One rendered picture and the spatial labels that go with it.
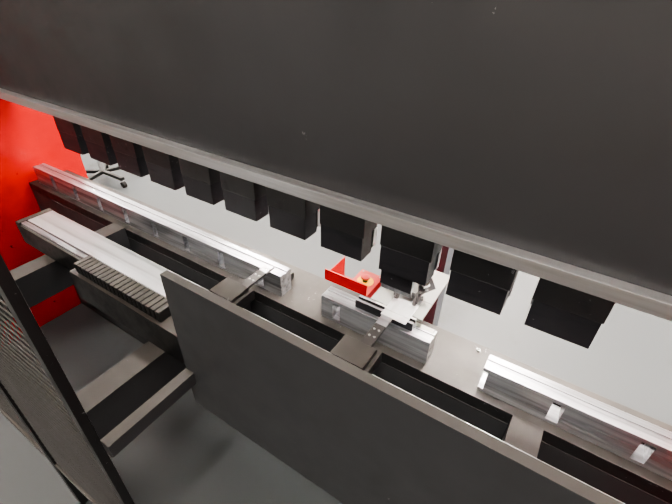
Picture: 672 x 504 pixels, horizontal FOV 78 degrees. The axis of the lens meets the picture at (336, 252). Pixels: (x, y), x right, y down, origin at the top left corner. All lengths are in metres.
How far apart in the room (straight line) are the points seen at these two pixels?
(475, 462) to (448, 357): 0.72
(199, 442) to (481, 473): 1.72
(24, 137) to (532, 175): 2.50
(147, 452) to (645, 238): 2.10
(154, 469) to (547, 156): 2.02
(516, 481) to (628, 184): 0.45
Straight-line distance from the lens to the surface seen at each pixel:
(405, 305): 1.34
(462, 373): 1.37
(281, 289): 1.53
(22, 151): 2.78
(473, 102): 0.73
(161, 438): 2.33
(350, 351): 1.14
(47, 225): 2.06
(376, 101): 0.80
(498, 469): 0.70
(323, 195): 0.90
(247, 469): 2.16
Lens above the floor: 1.89
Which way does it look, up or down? 35 degrees down
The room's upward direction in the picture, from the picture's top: 2 degrees clockwise
